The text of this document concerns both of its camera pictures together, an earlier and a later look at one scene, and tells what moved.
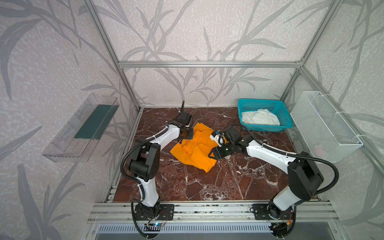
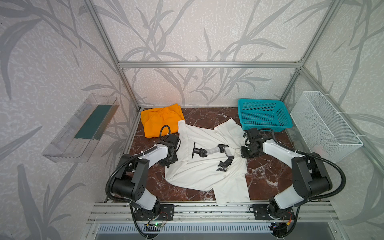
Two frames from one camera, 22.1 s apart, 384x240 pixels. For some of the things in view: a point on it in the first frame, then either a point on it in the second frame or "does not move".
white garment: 261,116 → 218,171
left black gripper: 186,132 → 167,159
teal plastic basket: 276,107 does not move
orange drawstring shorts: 196,151 → 162,121
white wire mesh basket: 329,138 does not move
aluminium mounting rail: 301,211 does not move
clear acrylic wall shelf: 75,141 does not move
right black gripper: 220,150 → 247,151
